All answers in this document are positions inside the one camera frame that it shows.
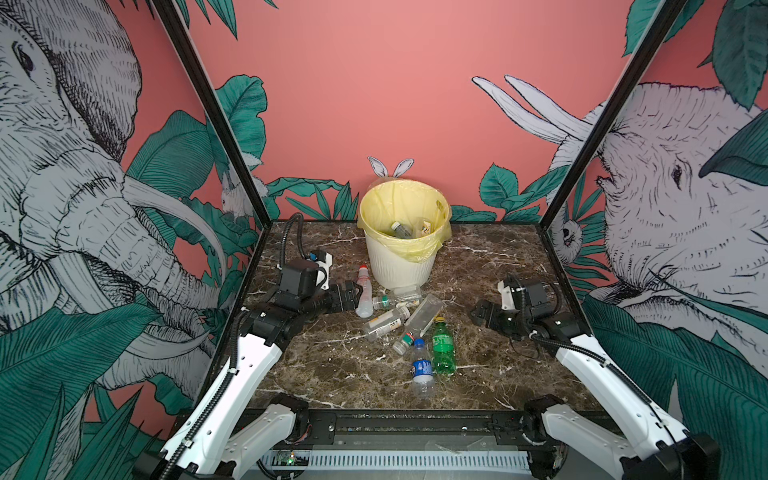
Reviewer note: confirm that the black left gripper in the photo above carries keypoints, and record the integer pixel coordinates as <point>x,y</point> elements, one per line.
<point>339,304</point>

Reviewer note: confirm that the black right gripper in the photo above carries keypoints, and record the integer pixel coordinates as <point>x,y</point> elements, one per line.
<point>494,309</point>

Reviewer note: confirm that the small green Sprite bottle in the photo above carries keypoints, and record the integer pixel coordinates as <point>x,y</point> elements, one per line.
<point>443,348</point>

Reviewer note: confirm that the clear bottle sunflower label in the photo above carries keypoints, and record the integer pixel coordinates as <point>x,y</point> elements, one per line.
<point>419,322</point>

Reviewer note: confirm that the small clear bottle blue cap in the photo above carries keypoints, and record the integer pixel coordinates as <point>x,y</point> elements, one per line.
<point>423,382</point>

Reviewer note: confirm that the clear tall bottle barcode label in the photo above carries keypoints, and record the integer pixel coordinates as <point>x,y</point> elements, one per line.
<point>402,231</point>

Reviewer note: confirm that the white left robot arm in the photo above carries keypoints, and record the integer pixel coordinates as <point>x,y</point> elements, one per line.
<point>211,444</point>

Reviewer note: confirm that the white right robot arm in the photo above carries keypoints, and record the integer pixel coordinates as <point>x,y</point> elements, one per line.
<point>650,443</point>

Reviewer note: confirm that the white ribbed trash bin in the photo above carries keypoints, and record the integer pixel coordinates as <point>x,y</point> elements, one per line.
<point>391,271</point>

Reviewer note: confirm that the yellow plastic bin liner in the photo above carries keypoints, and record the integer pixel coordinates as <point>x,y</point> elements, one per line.
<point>405,201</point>

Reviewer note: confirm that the white opaque bottle red cap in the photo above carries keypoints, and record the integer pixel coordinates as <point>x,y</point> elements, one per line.
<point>365,307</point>

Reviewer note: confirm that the clear bottle green band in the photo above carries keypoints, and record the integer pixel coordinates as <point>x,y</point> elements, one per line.
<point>409,296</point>

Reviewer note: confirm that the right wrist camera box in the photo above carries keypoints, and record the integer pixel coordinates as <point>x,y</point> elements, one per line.
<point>527,297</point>

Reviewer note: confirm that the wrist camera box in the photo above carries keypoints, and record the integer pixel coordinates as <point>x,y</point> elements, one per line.
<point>301,279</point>
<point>527,297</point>

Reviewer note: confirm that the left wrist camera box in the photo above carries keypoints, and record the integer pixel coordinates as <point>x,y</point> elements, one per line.
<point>301,279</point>

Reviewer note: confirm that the black front rail base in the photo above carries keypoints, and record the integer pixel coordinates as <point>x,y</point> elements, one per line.
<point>418,430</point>

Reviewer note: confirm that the white ribbed cable duct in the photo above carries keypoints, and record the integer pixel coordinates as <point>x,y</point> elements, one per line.
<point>511,462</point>

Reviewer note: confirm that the black frame post left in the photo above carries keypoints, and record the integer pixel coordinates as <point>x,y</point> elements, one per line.
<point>172,21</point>

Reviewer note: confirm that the black frame post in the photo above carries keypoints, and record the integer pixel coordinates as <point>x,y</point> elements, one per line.
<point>172,21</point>
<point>656,31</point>

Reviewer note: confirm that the black frame post right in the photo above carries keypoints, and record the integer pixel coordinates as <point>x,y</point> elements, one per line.
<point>656,31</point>

